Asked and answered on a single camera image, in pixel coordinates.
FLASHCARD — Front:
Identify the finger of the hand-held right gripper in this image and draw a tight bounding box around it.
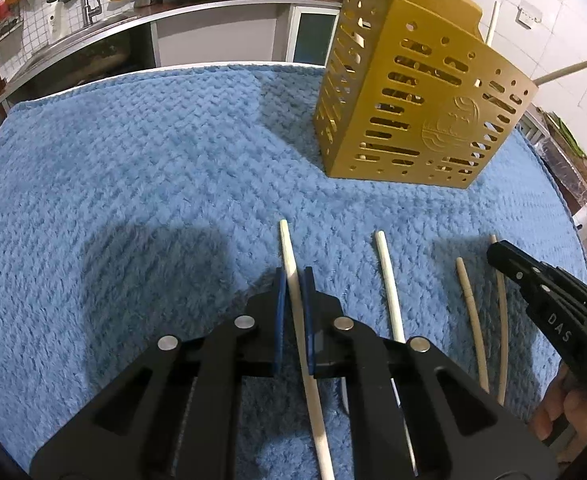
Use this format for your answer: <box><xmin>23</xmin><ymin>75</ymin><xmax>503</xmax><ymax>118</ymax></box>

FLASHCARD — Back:
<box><xmin>487</xmin><ymin>240</ymin><xmax>543</xmax><ymax>292</ymax></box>
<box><xmin>540</xmin><ymin>264</ymin><xmax>587</xmax><ymax>312</ymax></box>

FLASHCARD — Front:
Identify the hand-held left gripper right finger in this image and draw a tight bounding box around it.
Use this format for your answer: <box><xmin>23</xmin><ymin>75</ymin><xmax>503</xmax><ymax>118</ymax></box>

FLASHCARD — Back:
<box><xmin>303</xmin><ymin>266</ymin><xmax>559</xmax><ymax>480</ymax></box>

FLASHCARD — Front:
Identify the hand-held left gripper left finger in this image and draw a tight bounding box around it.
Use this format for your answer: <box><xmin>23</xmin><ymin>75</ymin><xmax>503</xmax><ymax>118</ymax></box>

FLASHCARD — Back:
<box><xmin>30</xmin><ymin>267</ymin><xmax>288</xmax><ymax>480</ymax></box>

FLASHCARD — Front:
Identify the yellow slotted utensil holder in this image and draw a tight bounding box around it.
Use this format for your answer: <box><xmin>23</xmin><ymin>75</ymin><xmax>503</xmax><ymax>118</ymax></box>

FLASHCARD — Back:
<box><xmin>312</xmin><ymin>0</ymin><xmax>541</xmax><ymax>190</ymax></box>

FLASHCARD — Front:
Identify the person's right hand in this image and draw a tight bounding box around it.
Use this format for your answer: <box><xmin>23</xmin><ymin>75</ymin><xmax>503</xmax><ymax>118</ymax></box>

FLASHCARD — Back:
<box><xmin>529</xmin><ymin>365</ymin><xmax>587</xmax><ymax>444</ymax></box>

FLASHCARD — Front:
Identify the plastic covered rack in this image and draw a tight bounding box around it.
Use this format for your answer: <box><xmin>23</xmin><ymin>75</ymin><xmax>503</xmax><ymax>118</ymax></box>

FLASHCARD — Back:
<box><xmin>535</xmin><ymin>135</ymin><xmax>587</xmax><ymax>232</ymax></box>

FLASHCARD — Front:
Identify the board with green vegetables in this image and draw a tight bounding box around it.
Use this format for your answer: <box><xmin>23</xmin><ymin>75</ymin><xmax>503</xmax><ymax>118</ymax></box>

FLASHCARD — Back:
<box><xmin>542</xmin><ymin>109</ymin><xmax>587</xmax><ymax>196</ymax></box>

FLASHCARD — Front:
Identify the blue fluffy towel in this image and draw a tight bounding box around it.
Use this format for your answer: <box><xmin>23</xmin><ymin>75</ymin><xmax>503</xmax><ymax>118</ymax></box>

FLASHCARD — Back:
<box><xmin>0</xmin><ymin>60</ymin><xmax>587</xmax><ymax>480</ymax></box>

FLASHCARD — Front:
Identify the glass cabinet door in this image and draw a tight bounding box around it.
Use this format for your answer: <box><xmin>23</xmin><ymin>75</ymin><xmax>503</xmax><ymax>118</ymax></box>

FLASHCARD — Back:
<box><xmin>288</xmin><ymin>5</ymin><xmax>343</xmax><ymax>67</ymax></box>

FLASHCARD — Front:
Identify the kitchen counter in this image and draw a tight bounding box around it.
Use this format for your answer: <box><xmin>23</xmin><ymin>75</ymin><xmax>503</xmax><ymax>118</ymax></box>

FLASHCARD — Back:
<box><xmin>0</xmin><ymin>0</ymin><xmax>345</xmax><ymax>112</ymax></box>

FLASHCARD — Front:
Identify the steel sink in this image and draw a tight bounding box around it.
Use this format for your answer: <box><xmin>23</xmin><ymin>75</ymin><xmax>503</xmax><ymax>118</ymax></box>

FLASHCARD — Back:
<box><xmin>2</xmin><ymin>14</ymin><xmax>140</xmax><ymax>77</ymax></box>

